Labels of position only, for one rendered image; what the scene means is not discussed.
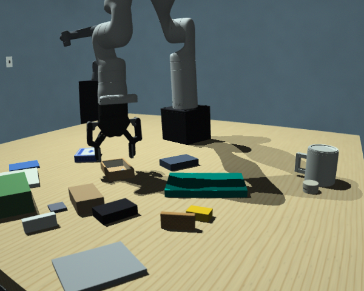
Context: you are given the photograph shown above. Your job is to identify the yellow rectangular block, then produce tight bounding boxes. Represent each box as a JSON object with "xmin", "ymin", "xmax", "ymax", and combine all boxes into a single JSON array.
[{"xmin": 186, "ymin": 206, "xmax": 213, "ymax": 222}]

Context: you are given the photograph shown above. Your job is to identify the blue flat rectangle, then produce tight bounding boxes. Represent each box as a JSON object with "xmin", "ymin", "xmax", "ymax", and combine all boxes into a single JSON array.
[{"xmin": 9, "ymin": 160, "xmax": 40, "ymax": 172}]

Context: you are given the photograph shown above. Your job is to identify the teal flat rectangular block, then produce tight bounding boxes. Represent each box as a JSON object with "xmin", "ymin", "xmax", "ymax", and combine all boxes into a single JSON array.
[{"xmin": 164, "ymin": 172, "xmax": 248, "ymax": 198}]

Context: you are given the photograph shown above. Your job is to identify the green rectangular block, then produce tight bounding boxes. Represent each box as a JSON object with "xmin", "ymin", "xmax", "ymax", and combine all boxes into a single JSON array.
[{"xmin": 0, "ymin": 172, "xmax": 35, "ymax": 219}]

